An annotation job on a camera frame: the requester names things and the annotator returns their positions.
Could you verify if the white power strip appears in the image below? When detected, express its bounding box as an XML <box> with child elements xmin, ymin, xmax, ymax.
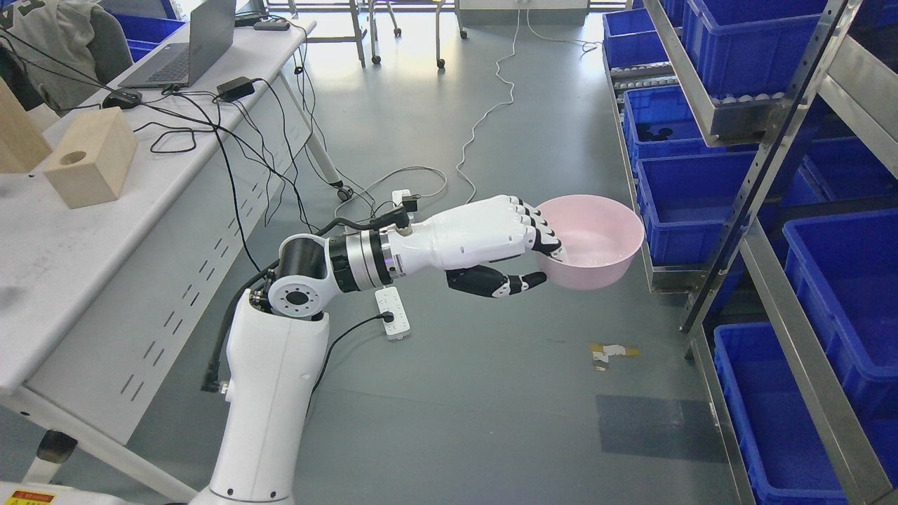
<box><xmin>375</xmin><ymin>287</ymin><xmax>411</xmax><ymax>341</ymax></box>

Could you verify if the grey laptop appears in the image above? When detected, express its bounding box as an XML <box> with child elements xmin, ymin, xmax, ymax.
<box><xmin>119</xmin><ymin>1</ymin><xmax>236</xmax><ymax>89</ymax></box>

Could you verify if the white office desk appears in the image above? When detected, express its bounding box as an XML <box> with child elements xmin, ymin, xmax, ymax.
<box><xmin>0</xmin><ymin>18</ymin><xmax>351</xmax><ymax>503</ymax></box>

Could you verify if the black power adapter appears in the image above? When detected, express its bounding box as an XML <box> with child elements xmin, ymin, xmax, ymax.
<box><xmin>215</xmin><ymin>76</ymin><xmax>255</xmax><ymax>102</ymax></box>

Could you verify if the steel shelf rack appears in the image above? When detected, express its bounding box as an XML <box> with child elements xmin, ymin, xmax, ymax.
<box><xmin>618</xmin><ymin>1</ymin><xmax>896</xmax><ymax>504</ymax></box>

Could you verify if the wooden block with hole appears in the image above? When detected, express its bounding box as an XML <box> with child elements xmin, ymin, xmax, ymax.
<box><xmin>43</xmin><ymin>107</ymin><xmax>138</xmax><ymax>210</ymax></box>

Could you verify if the pink plastic bowl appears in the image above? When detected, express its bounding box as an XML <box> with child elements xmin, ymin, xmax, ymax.
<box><xmin>535</xmin><ymin>194</ymin><xmax>645</xmax><ymax>290</ymax></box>

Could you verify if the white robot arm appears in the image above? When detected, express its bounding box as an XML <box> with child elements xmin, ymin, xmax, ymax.
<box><xmin>192</xmin><ymin>207</ymin><xmax>410</xmax><ymax>504</ymax></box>

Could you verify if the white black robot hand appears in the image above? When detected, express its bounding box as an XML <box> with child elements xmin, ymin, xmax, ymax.
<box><xmin>382</xmin><ymin>195</ymin><xmax>564</xmax><ymax>298</ymax></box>

